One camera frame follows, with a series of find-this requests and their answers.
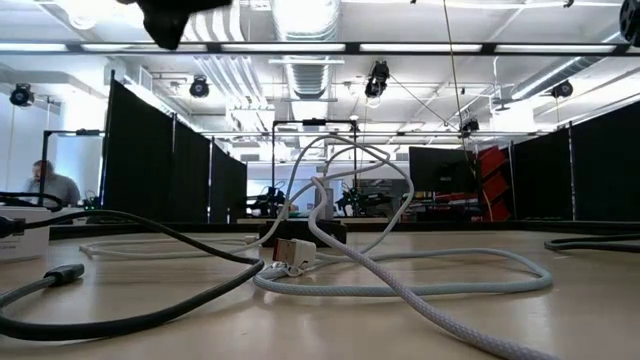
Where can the person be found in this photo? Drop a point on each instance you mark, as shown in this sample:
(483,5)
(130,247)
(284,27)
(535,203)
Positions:
(57,187)

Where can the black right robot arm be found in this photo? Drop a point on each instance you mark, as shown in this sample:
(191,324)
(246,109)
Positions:
(632,20)

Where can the black camera on mount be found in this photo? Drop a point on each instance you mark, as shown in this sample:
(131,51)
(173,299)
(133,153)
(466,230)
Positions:
(377,77)

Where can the silver ventilation duct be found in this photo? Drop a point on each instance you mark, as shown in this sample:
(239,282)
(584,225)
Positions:
(305,75)

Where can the red bin shelf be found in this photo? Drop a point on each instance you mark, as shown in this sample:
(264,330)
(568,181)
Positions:
(495,192)

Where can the black computer monitor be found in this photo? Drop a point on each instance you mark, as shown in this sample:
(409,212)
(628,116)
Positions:
(440,170)

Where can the black folding room divider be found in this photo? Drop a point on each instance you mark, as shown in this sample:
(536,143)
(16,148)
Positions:
(600,170)
(140,165)

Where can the black metal stand frame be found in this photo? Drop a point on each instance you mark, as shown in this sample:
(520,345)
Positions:
(274,150)
(44,150)

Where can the long black power strip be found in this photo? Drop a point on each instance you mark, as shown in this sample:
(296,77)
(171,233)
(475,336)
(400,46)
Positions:
(295,231)

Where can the white outlet extender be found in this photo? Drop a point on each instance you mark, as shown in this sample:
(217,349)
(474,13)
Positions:
(25,247)

